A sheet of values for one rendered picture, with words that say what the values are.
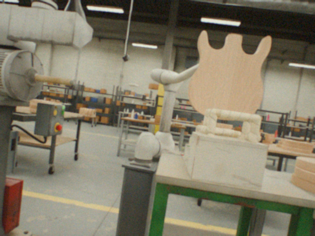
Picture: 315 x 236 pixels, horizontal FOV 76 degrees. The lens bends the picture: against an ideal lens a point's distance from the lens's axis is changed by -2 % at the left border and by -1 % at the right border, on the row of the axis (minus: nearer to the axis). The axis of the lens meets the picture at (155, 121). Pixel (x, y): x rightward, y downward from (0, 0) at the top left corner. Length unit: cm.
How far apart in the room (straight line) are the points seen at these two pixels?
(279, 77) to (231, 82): 1253
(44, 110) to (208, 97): 96
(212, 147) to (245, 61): 46
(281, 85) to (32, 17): 1307
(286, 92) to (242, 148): 1284
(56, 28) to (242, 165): 93
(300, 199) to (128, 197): 124
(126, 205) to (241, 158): 119
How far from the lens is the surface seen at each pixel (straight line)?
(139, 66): 1245
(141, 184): 171
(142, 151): 169
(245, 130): 93
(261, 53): 110
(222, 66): 103
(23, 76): 118
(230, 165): 84
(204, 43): 103
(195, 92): 100
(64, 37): 99
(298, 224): 100
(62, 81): 111
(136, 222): 185
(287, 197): 93
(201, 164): 81
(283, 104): 1352
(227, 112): 82
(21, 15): 112
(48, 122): 138
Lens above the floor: 117
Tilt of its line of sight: 3 degrees down
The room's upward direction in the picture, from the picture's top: 8 degrees clockwise
